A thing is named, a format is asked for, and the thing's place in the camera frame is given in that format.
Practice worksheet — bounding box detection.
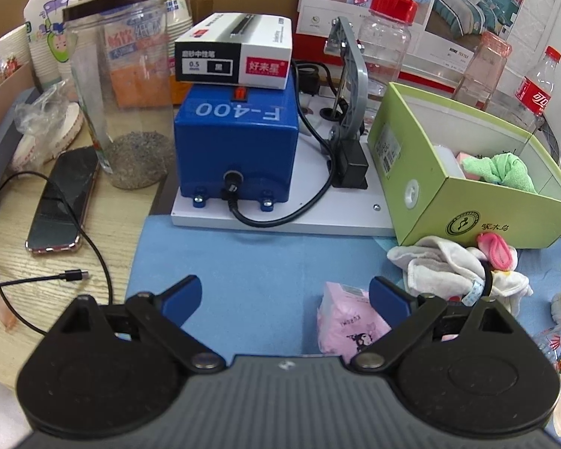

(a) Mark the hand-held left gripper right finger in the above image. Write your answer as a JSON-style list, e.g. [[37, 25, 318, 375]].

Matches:
[[350, 276, 519, 377]]

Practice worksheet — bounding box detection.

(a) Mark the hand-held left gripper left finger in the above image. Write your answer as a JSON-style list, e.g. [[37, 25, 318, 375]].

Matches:
[[51, 274, 227, 376]]

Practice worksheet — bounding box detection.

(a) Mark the pink tissue packet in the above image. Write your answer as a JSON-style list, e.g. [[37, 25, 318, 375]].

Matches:
[[316, 281, 394, 357]]

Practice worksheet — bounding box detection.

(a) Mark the white sock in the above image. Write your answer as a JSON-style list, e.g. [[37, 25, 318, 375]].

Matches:
[[487, 268, 534, 315], [386, 236, 488, 301]]

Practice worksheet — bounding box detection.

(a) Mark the green cardboard box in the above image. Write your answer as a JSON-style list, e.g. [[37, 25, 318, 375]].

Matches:
[[367, 81, 561, 250]]

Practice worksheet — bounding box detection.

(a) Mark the green sock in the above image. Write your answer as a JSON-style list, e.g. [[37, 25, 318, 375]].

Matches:
[[462, 152, 539, 194]]

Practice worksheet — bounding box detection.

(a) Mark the blue printed tablecloth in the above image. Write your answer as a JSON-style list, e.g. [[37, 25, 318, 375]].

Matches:
[[125, 214, 561, 449]]

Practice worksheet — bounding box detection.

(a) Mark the black hair band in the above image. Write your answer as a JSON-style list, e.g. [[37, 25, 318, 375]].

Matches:
[[476, 261, 495, 301]]

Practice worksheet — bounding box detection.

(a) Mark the pink sock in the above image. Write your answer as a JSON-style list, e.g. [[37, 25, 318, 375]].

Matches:
[[476, 232, 518, 273]]

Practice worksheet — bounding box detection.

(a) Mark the smartphone pink case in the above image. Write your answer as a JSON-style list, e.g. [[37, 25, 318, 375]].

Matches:
[[25, 146, 100, 256]]

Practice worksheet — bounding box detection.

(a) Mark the pink cloth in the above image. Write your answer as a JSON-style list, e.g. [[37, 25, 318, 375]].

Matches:
[[453, 150, 478, 181]]

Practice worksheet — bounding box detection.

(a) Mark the blue sealing machine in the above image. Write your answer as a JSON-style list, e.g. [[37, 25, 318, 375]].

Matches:
[[173, 75, 302, 205]]

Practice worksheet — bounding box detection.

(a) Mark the printed clear glass mug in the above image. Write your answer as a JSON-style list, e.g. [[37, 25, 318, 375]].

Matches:
[[532, 317, 561, 437]]

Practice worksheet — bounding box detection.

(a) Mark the tall clear jar black lid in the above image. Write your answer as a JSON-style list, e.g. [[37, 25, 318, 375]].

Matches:
[[62, 0, 170, 191]]

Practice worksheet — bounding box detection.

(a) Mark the round tape in plastic bag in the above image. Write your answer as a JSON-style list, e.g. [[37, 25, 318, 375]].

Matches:
[[8, 85, 86, 170]]

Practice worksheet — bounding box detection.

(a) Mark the pink plastic cup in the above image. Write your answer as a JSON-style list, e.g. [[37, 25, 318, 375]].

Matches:
[[453, 31, 514, 109]]

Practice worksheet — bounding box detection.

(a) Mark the white pen box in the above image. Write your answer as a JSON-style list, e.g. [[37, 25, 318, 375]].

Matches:
[[174, 12, 294, 91]]

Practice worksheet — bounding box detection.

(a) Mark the cola bottle red label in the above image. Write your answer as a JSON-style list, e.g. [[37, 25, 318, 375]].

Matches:
[[514, 45, 561, 135]]

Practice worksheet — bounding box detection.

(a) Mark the red-lid clear plastic jar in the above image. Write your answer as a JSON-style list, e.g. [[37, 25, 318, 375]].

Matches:
[[354, 0, 420, 104]]

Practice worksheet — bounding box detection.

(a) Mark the stack of paper cups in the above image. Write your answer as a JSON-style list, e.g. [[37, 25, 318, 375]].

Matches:
[[0, 23, 34, 81]]

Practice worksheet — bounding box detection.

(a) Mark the white printed plastic bag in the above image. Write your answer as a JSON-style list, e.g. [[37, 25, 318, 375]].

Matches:
[[22, 0, 100, 86]]

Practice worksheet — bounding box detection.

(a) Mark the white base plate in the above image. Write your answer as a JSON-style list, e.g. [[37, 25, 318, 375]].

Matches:
[[170, 117, 396, 238]]

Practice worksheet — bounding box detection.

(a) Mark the black charging cable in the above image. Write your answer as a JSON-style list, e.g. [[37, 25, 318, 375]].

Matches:
[[0, 248, 91, 291]]

